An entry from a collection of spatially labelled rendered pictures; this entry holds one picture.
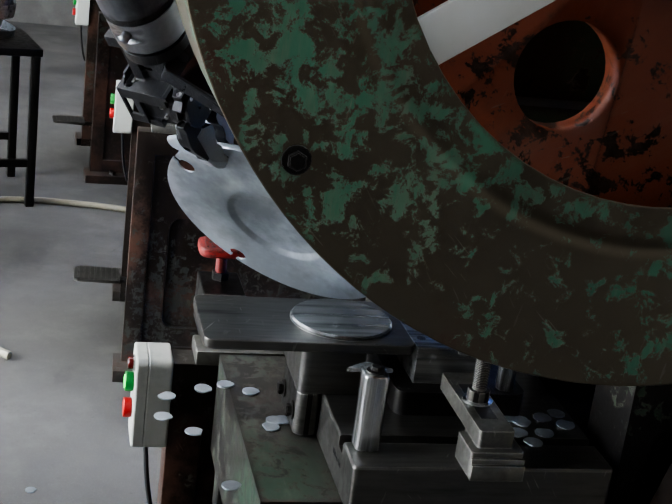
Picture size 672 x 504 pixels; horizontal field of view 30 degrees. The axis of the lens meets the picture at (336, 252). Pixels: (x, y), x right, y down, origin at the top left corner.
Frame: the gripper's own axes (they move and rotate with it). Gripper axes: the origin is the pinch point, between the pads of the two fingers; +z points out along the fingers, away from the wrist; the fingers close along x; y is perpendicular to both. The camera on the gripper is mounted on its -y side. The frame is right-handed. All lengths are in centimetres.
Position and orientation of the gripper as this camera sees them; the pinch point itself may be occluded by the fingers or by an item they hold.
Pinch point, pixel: (227, 158)
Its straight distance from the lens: 139.8
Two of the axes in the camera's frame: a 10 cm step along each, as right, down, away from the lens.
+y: -8.9, -2.5, 3.9
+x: -4.1, 8.0, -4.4
